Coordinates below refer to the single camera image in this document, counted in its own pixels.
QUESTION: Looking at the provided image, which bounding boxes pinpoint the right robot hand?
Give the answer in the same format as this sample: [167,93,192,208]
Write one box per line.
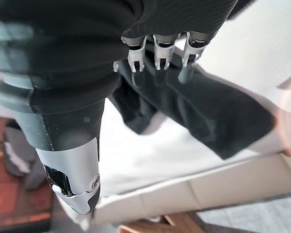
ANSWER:
[0,0,248,215]

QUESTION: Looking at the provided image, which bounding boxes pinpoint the black garment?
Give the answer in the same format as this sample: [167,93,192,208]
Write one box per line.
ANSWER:
[108,46,277,161]

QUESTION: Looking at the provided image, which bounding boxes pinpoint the white bed sheet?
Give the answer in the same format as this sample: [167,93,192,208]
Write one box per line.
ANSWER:
[52,0,291,231]

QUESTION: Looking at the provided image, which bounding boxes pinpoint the red-brown patterned rug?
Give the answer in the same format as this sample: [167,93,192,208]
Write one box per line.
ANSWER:
[0,115,54,232]

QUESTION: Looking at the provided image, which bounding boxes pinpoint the cream bed base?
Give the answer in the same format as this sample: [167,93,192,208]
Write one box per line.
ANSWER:
[92,152,291,227]

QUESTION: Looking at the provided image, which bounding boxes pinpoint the grey floor rug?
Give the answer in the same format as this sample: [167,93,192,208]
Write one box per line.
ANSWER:
[190,193,291,233]

